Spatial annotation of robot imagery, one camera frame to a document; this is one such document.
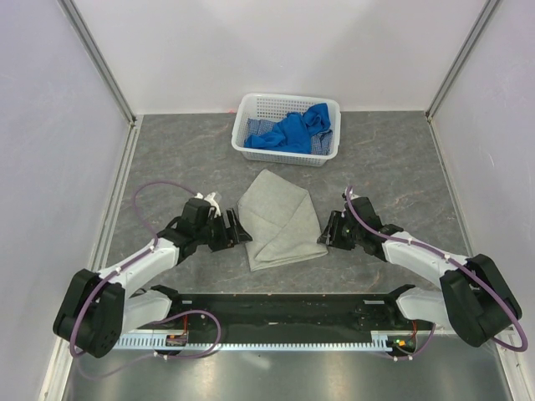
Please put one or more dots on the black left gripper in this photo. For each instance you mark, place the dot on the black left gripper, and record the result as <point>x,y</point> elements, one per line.
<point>230,236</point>

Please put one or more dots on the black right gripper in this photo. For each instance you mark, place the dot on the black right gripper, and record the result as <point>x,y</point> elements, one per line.
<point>329,236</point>

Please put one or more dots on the grey cloth napkin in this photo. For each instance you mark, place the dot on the grey cloth napkin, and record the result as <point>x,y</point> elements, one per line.
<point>282,221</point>

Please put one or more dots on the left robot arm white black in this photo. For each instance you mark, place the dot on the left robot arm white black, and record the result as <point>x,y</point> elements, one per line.
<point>99,307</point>

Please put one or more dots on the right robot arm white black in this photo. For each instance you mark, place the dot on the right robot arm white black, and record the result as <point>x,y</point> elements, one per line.
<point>473,300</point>

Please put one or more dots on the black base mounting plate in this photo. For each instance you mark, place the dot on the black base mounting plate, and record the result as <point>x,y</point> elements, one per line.
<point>361,312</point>

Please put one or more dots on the blue checkered cloth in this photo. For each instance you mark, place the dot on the blue checkered cloth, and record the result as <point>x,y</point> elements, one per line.
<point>320,143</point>

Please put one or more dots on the blue towel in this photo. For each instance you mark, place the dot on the blue towel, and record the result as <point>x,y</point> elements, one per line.
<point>293,133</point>

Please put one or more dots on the white perforated plastic basket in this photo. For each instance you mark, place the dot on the white perforated plastic basket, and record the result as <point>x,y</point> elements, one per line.
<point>274,107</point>

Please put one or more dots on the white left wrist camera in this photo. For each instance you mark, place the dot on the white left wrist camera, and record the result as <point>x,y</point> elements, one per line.
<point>213,198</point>

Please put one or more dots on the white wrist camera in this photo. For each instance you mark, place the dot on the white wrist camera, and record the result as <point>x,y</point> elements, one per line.
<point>349,194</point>
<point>213,198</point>

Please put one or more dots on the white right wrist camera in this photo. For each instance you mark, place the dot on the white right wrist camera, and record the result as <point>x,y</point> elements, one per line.
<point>349,194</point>

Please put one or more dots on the slotted cable duct rail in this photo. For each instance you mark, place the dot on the slotted cable duct rail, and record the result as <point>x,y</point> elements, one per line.
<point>270,339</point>

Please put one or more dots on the aluminium corner frame post right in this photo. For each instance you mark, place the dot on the aluminium corner frame post right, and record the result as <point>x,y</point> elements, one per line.
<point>477,29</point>

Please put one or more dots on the aluminium corner frame post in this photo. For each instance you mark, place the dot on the aluminium corner frame post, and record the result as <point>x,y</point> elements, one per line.
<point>477,29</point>
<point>81,28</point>

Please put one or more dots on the aluminium corner frame post left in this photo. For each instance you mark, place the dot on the aluminium corner frame post left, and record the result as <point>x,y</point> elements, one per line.
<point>81,28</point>

